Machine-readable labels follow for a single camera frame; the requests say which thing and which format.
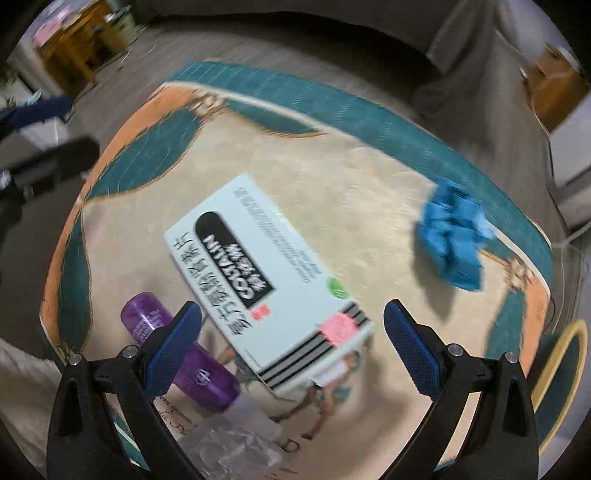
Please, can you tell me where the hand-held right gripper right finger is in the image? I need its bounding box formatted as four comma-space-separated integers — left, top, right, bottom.
384, 299, 541, 480

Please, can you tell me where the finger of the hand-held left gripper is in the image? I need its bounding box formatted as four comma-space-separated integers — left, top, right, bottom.
0, 136, 100, 204

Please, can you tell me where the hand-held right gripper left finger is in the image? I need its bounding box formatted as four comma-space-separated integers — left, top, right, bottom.
46, 301, 204, 480

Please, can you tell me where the white medicine box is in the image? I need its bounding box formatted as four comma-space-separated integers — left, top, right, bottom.
165, 173, 376, 400

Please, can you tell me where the yellow-rimmed teal trash bin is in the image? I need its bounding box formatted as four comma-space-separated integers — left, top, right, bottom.
526, 319, 590, 455

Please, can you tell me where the purple bottle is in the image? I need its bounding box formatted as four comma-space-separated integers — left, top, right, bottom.
120, 292, 283, 444

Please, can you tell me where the dark blue cloth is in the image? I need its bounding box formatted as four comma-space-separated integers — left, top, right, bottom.
0, 95, 75, 136

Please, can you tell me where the crumpled blue cloth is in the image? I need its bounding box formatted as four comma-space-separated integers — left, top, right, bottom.
417, 178, 498, 291

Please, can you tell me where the wooden table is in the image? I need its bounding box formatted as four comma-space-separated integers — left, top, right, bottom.
39, 0, 128, 96

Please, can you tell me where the clear plastic wrapper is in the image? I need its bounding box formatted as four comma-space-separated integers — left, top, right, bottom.
178, 415, 285, 480

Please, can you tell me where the white bucket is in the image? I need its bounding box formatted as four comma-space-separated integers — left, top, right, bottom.
104, 8, 137, 45

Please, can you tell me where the beige fuzzy cloth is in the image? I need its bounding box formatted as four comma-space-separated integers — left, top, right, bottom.
0, 339, 66, 462

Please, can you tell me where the teal and orange patterned rug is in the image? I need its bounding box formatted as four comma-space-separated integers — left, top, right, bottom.
39, 60, 553, 480

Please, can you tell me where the white air purifier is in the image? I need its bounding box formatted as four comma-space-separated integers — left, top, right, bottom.
547, 105, 591, 205

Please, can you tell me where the bed with grey blanket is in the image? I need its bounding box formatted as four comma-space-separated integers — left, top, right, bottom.
152, 0, 551, 121

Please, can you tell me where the wooden cabinet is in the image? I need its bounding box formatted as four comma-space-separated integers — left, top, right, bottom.
521, 44, 590, 133

